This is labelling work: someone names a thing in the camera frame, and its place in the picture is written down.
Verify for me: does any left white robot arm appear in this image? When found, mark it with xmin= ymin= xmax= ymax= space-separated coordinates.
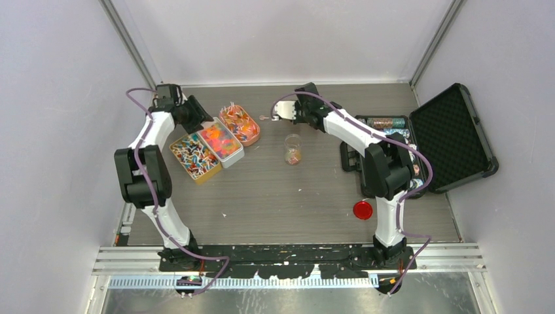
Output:
xmin=114 ymin=83 xmax=213 ymax=271

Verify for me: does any white tray of gummy candies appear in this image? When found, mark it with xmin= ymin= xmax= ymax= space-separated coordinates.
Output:
xmin=196 ymin=117 xmax=245 ymax=169

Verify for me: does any red jar lid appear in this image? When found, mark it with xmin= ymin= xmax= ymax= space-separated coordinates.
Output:
xmin=353 ymin=201 xmax=374 ymax=220

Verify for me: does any pink tray of lollipops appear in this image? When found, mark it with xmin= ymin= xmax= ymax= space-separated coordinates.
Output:
xmin=219 ymin=102 xmax=260 ymax=147

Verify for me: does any black poker chip case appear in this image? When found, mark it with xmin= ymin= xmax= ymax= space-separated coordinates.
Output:
xmin=356 ymin=83 xmax=499 ymax=199

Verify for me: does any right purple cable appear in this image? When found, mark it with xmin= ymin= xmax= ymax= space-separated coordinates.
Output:
xmin=270 ymin=91 xmax=435 ymax=296

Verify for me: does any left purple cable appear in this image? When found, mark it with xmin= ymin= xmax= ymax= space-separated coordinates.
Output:
xmin=126 ymin=88 xmax=230 ymax=296

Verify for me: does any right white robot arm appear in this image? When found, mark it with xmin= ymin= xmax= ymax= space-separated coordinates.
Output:
xmin=295 ymin=83 xmax=414 ymax=269

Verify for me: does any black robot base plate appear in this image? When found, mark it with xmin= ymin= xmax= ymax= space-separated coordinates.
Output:
xmin=157 ymin=244 xmax=416 ymax=279

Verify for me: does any purple cable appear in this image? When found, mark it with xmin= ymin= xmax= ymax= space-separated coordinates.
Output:
xmin=270 ymin=91 xmax=435 ymax=296
xmin=126 ymin=88 xmax=230 ymax=296

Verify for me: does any clear plastic jar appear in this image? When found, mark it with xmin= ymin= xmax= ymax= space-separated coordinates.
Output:
xmin=284 ymin=133 xmax=302 ymax=166

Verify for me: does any yellow tray of wrapped candies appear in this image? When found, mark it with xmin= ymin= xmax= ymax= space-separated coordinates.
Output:
xmin=169 ymin=133 xmax=223 ymax=185

